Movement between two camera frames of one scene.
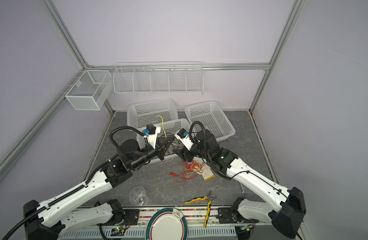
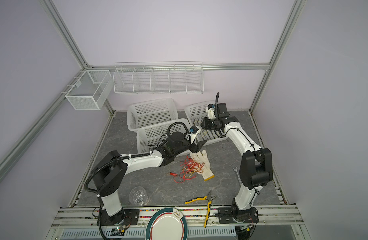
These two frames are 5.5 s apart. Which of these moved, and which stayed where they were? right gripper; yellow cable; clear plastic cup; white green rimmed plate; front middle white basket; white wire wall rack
Moved: yellow cable; right gripper
Stayed: clear plastic cup; white wire wall rack; white green rimmed plate; front middle white basket
